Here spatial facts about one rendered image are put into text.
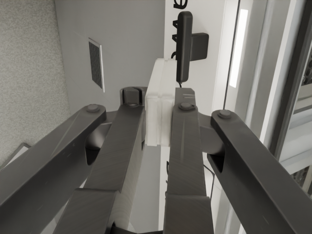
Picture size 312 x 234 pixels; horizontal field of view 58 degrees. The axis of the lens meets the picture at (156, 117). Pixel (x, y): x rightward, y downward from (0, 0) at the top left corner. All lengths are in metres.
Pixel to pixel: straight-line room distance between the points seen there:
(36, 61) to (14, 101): 0.18
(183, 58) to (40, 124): 1.05
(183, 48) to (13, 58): 0.95
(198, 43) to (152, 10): 0.16
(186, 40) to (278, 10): 0.09
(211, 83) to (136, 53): 0.22
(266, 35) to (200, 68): 0.08
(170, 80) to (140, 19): 0.33
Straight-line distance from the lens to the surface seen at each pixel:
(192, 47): 0.31
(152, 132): 0.15
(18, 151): 1.31
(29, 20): 1.17
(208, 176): 0.39
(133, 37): 0.52
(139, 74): 0.52
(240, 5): 0.31
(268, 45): 0.29
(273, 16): 0.28
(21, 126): 1.29
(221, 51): 0.31
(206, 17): 0.32
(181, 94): 0.16
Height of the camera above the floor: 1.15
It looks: 50 degrees down
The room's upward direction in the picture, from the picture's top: 129 degrees clockwise
